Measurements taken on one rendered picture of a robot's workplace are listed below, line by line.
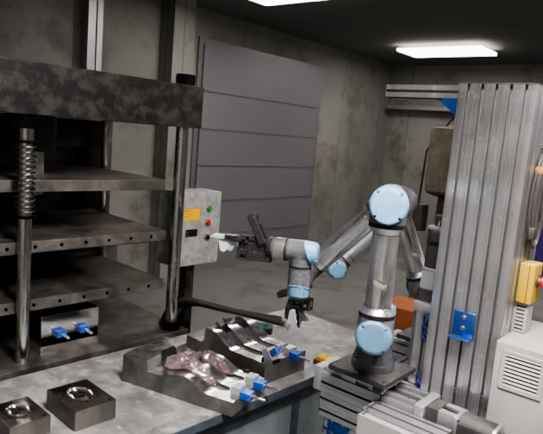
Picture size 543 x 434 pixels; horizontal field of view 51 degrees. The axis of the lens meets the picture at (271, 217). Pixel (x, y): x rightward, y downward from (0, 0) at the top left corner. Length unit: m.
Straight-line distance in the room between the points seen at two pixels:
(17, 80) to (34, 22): 3.60
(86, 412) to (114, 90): 1.29
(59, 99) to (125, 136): 4.03
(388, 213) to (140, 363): 1.14
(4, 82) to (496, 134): 1.72
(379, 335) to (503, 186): 0.61
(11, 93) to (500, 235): 1.78
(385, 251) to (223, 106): 5.67
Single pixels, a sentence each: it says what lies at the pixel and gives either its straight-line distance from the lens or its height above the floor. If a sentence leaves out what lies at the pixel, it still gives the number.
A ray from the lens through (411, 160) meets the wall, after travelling 10.51.
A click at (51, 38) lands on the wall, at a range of 6.00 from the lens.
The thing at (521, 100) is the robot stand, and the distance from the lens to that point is 1.94.
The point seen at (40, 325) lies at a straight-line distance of 2.66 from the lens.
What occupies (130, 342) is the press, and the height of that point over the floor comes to 0.78.
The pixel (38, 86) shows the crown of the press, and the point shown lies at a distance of 2.39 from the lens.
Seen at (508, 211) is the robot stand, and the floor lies 1.63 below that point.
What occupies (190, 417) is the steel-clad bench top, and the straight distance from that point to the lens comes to 2.15.
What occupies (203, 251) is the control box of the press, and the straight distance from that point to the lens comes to 3.15.
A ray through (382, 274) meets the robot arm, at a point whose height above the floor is 1.41.
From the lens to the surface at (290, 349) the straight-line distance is 2.48.
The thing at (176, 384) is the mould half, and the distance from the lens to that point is 2.24.
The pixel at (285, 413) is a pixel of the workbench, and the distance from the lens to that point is 2.56.
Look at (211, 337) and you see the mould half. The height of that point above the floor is 0.90.
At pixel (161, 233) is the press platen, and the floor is 1.27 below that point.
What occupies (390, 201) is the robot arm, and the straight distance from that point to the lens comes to 1.75.
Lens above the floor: 1.81
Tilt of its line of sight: 8 degrees down
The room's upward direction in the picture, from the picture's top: 5 degrees clockwise
